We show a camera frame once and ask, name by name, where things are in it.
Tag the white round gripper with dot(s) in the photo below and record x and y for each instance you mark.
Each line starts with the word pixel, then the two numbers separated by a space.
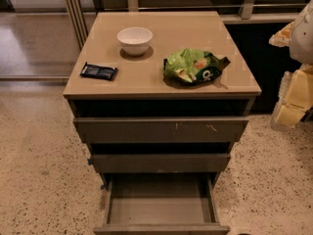
pixel 303 38

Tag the green rice chip bag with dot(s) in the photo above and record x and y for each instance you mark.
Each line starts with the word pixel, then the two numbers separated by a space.
pixel 193 66

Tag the tan drawer cabinet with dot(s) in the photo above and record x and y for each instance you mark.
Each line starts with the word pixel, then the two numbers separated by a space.
pixel 139 89

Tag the middle grey drawer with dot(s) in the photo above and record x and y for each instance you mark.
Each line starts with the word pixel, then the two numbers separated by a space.
pixel 161 163

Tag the top grey drawer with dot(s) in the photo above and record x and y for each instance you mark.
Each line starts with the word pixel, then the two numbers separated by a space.
pixel 160 129

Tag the open bottom grey drawer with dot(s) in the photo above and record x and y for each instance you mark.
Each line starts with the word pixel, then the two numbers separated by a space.
pixel 160 204

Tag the white ceramic bowl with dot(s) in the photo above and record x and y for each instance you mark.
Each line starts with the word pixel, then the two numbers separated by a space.
pixel 135 41

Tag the black snack bar wrapper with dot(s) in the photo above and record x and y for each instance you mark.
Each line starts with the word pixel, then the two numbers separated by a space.
pixel 98 72

